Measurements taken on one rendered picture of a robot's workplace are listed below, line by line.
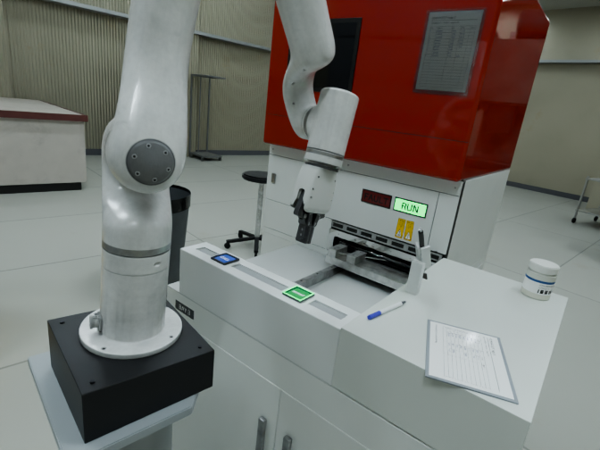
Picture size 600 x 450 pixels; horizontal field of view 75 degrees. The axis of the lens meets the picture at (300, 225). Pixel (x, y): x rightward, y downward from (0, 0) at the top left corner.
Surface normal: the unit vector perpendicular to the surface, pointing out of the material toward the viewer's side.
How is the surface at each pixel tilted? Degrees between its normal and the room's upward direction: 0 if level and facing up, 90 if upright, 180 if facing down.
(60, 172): 90
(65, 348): 4
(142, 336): 92
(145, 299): 92
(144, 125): 65
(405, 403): 90
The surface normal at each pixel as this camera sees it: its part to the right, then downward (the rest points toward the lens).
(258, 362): -0.62, 0.16
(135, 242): 0.26, 0.32
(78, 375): 0.18, -0.94
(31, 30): 0.67, 0.29
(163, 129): 0.61, -0.11
